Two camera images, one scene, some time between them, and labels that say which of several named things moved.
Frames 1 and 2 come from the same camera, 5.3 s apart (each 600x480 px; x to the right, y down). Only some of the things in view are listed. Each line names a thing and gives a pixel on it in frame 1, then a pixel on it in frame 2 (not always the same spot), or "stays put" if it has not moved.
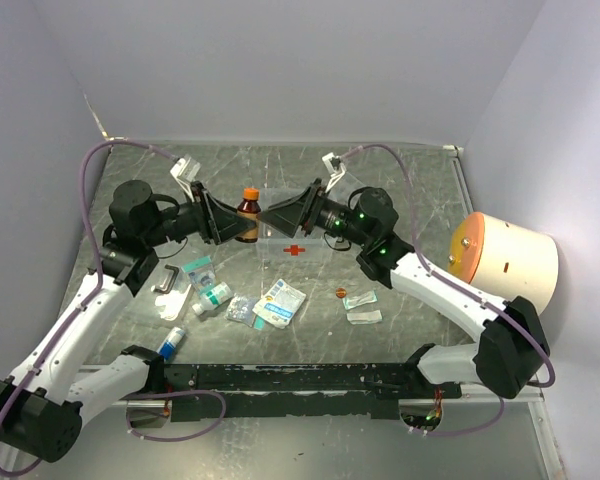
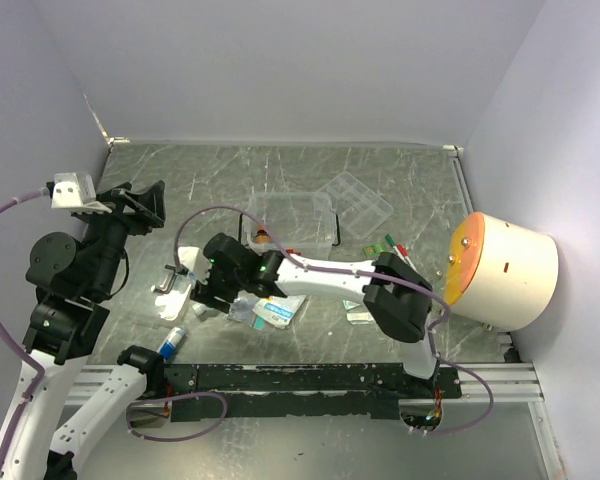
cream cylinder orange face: x=504 y=260 stays put
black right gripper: x=286 y=216 -> x=206 y=293
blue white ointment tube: x=170 y=343 stays put
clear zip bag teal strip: x=240 y=309 stays put
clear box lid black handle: x=171 y=292 stays put
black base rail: x=308 y=390 stays put
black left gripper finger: x=222 y=213 -> x=152 y=202
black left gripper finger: x=225 y=225 -> x=139 y=224
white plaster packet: x=365 y=317 stays put
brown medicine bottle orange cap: x=249 y=207 -> x=262 y=236
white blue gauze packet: x=279 y=304 stays put
